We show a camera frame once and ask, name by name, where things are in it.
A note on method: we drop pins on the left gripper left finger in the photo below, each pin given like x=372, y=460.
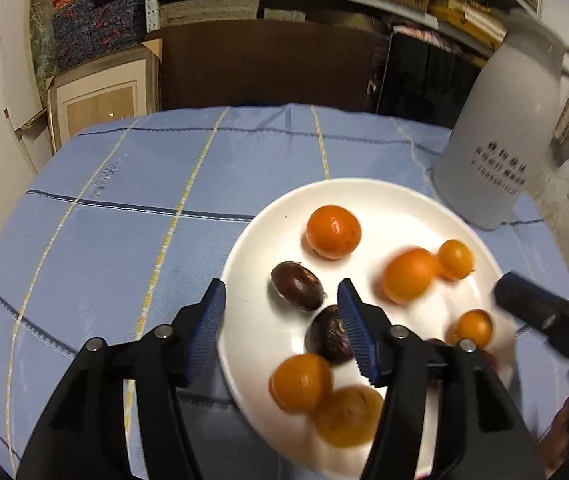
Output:
x=81, y=432

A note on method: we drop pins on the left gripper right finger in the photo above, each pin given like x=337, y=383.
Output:
x=480, y=433

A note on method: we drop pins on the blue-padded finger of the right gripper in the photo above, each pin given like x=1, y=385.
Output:
x=536, y=307

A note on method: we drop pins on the mandarin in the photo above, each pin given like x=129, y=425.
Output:
x=475, y=325

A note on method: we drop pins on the pale yellow round fruit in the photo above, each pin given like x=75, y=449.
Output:
x=349, y=416

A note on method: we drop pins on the small orange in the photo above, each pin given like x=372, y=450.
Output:
x=455, y=259
x=301, y=383

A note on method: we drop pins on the dark water chestnut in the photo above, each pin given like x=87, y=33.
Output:
x=297, y=285
x=327, y=337

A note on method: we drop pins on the white thermos jug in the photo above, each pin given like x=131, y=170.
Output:
x=506, y=126

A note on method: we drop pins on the white oval plate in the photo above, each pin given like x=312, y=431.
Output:
x=261, y=329

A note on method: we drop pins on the dark brown board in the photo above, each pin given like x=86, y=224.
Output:
x=264, y=63

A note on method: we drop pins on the cardboard box with frame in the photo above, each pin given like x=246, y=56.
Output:
x=120, y=85

